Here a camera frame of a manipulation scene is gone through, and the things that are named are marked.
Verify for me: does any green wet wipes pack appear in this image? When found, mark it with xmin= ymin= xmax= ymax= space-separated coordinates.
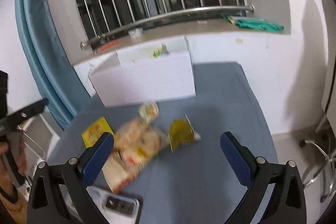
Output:
xmin=222 ymin=14 xmax=284 ymax=32

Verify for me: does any metal chair base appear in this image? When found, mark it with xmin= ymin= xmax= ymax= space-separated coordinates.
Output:
xmin=299 ymin=139 xmax=335 ymax=203

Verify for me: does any round jelly cup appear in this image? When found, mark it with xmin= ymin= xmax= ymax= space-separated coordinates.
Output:
xmin=139 ymin=102 xmax=159 ymax=123

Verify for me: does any green seaweed snack pack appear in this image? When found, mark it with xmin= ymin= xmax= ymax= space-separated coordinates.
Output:
xmin=152 ymin=44 xmax=169 ymax=58

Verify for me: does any blue curtain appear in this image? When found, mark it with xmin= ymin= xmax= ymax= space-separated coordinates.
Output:
xmin=15 ymin=0 xmax=90 ymax=130

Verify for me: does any clear cake snack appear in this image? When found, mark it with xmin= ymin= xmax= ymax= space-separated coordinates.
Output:
xmin=102 ymin=117 xmax=169 ymax=194

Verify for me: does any olive yellow snack packet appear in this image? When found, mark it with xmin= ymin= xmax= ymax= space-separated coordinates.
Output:
xmin=167 ymin=115 xmax=202 ymax=152

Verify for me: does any white cardboard box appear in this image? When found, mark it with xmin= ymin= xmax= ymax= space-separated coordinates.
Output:
xmin=88 ymin=36 xmax=196 ymax=107

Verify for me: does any orange handled tool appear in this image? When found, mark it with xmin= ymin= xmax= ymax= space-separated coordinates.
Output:
xmin=99 ymin=39 xmax=121 ymax=51

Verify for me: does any small white lighter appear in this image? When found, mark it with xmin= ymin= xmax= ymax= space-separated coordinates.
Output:
xmin=197 ymin=20 xmax=207 ymax=24

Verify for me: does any orange fuzzy left sleeve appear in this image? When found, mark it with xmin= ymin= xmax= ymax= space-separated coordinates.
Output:
xmin=0 ymin=157 xmax=30 ymax=224

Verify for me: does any smartphone with camera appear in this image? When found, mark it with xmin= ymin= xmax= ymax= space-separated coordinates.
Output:
xmin=87 ymin=186 xmax=141 ymax=224

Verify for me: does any left hand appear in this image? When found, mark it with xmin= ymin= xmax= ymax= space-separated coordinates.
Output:
xmin=1 ymin=137 xmax=27 ymax=177

